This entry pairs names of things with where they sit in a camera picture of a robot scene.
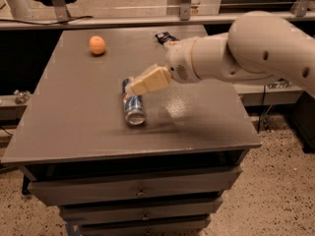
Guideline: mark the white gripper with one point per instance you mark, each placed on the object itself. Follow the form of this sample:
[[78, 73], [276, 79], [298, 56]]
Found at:
[[179, 60]]

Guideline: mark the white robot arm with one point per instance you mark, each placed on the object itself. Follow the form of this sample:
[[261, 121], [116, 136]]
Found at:
[[259, 48]]

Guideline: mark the top grey drawer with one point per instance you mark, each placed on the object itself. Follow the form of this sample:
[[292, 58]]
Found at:
[[137, 186]]

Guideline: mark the middle grey drawer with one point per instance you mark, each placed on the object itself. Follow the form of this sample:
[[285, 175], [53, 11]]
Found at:
[[148, 209]]

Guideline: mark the orange fruit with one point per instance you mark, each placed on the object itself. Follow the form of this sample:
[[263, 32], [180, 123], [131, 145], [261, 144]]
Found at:
[[97, 45]]

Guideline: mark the grey drawer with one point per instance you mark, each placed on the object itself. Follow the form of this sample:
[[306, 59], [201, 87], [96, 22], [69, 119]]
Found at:
[[148, 209], [146, 228], [137, 186]]

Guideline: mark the grey drawer cabinet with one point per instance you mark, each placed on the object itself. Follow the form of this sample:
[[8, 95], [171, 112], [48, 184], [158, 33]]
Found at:
[[74, 126]]

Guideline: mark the bottom grey drawer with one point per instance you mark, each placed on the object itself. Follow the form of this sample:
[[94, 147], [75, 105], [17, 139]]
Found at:
[[146, 228]]

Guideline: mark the silver blue redbull can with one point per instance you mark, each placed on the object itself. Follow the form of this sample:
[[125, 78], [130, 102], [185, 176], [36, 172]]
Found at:
[[132, 106]]

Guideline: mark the dark blue snack packet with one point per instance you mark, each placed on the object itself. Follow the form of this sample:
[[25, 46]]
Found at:
[[164, 37]]

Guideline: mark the grey metal rail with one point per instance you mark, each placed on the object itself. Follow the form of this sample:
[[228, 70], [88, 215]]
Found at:
[[86, 22]]

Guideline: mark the crumpled clear plastic wrapper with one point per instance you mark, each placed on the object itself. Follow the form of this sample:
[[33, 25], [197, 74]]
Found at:
[[22, 96]]

